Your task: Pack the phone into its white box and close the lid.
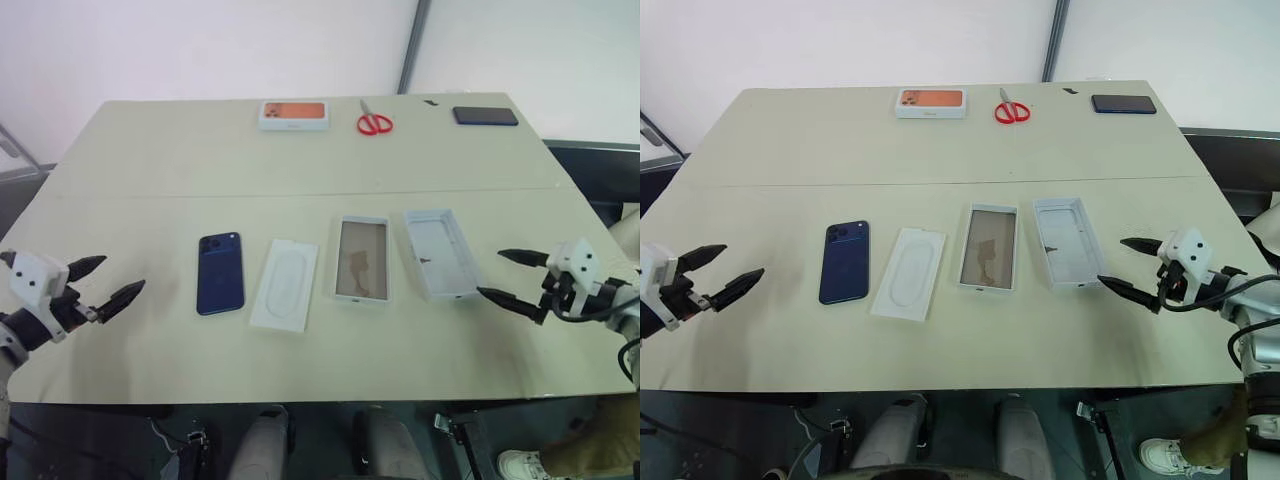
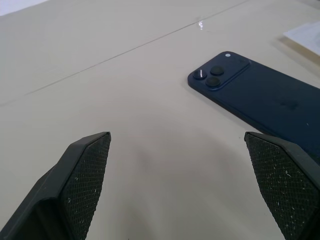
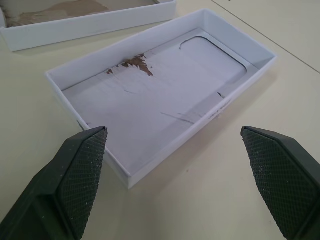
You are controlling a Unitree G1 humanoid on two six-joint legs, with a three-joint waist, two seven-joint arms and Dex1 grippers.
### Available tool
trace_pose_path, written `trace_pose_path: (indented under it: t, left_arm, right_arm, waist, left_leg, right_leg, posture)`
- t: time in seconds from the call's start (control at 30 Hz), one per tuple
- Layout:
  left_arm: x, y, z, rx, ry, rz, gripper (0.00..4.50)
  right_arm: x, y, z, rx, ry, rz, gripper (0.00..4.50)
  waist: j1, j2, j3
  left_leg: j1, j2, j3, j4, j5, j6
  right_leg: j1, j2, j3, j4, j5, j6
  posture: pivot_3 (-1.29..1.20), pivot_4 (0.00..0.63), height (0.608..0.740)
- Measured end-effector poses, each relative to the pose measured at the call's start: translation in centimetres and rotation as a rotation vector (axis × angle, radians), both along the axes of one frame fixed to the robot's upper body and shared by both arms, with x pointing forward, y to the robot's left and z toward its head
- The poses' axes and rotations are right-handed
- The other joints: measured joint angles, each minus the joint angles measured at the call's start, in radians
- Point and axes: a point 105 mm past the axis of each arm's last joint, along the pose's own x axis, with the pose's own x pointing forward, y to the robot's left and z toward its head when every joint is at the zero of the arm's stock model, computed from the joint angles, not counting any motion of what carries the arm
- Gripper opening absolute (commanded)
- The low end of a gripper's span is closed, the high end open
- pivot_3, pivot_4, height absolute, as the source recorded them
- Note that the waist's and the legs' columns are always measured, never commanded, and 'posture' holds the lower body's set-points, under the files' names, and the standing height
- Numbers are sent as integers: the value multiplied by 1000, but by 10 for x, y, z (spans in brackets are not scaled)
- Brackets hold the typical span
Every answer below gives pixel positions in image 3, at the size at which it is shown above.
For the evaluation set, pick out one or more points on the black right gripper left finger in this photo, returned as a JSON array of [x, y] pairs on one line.
[[62, 190]]

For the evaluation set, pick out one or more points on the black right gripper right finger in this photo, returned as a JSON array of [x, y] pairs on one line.
[[282, 187]]

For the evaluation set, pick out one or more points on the white phone box lid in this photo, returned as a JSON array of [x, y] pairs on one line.
[[75, 27]]

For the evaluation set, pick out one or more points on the white box base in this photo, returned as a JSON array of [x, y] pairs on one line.
[[162, 100]]

